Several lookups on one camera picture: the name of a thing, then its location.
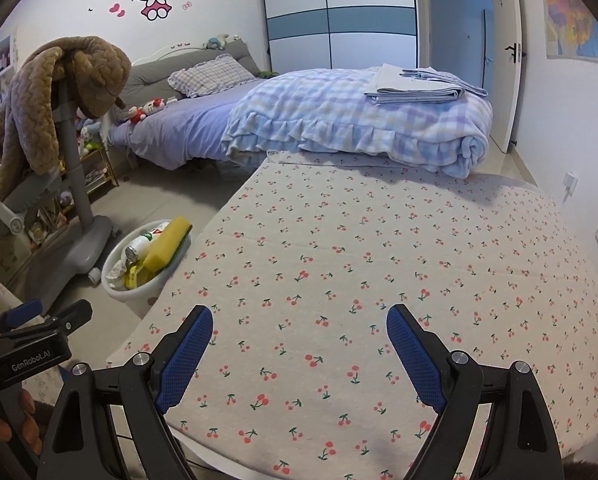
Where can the cherry print mattress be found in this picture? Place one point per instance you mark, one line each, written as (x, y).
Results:
(354, 260)

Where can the yellow plastic bag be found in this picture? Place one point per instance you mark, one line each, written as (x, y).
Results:
(166, 245)

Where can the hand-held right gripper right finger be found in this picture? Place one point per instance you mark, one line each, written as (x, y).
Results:
(414, 360)

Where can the pile of plush toys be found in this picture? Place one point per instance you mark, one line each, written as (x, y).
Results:
(89, 142)

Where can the grey padded headboard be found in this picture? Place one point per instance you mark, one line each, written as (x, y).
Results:
(149, 77)

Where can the white blue wardrobe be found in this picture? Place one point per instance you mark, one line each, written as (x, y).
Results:
(329, 20)

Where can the white plastic basin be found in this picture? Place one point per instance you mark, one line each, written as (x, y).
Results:
(121, 292)

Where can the purple bed sheet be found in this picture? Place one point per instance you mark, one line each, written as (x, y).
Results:
(189, 125)

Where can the small yellow wrapper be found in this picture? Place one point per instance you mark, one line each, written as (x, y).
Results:
(136, 277)

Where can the white wall socket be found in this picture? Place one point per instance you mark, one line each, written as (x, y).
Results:
(570, 183)

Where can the checked pillow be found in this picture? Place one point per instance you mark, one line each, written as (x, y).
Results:
(209, 77)

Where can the white door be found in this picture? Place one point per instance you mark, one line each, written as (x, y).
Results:
(504, 100)

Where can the checked ruffled blanket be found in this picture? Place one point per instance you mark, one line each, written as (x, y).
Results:
(329, 105)

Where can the folded pale sheets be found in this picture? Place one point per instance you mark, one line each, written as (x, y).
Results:
(409, 85)

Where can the gold metal rack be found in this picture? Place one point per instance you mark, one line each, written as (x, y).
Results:
(99, 172)

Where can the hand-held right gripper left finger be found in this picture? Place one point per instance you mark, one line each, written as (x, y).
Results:
(184, 360)

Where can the brown plush jacket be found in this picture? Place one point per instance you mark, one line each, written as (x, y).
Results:
(39, 100)

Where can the white red cat plush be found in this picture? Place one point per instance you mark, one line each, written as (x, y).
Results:
(151, 107)

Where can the white plastic bottle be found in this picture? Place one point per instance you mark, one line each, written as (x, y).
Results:
(139, 249)

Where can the beige printed box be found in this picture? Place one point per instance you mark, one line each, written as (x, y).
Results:
(9, 255)

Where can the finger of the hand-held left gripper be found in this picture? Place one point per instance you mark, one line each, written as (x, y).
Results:
(69, 317)
(21, 312)

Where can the pale plush toy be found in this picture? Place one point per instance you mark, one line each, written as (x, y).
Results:
(219, 41)

